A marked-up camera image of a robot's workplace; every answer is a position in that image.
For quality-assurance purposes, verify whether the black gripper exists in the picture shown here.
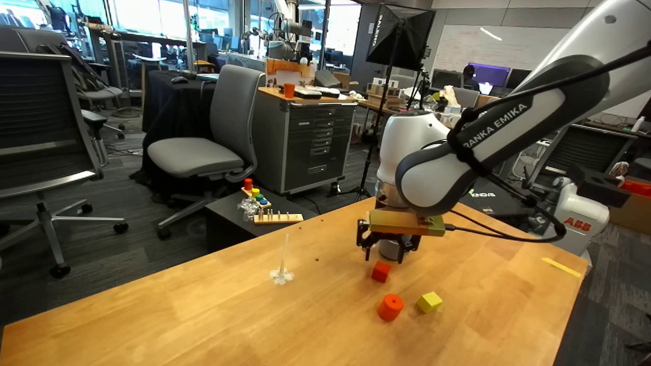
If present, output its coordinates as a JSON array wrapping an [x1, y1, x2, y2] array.
[[355, 221, 421, 263]]

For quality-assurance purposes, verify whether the red-orange wooden cube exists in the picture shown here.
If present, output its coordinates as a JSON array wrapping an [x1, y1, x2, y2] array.
[[370, 260, 391, 284]]

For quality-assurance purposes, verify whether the yellow wooden cube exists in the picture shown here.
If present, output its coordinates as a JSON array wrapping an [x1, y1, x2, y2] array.
[[417, 292, 443, 313]]

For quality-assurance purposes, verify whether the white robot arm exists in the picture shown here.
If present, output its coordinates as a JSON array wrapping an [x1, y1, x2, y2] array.
[[377, 0, 651, 215]]

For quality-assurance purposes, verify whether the white ABB robot base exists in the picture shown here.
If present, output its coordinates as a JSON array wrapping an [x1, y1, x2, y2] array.
[[553, 177, 609, 258]]

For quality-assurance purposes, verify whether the orange cylindrical block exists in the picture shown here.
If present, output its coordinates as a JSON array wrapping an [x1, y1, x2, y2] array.
[[377, 293, 405, 322]]

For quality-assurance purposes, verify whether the colourful toy block set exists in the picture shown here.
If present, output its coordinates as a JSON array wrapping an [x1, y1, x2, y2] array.
[[237, 180, 302, 227]]

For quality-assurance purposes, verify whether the white marker stick far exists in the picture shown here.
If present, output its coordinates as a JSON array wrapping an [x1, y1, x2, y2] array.
[[271, 235, 295, 286]]

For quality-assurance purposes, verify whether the gray drawer cabinet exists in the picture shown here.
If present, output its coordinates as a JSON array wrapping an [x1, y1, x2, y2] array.
[[252, 88, 355, 195]]

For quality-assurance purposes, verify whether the gray office chair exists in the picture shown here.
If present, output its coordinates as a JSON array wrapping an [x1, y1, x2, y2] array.
[[147, 66, 264, 241]]

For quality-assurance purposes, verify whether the yellow tape strip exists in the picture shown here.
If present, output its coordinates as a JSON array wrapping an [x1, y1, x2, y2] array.
[[541, 257, 584, 278]]

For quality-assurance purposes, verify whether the black photo softbox stand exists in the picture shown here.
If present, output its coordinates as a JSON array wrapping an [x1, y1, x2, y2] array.
[[353, 4, 436, 198]]

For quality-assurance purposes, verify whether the black mesh office chair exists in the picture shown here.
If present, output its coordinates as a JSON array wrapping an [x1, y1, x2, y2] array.
[[0, 51, 127, 278]]

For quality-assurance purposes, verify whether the gray pot with handle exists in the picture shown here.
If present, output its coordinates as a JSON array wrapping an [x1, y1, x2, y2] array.
[[379, 241, 401, 263]]

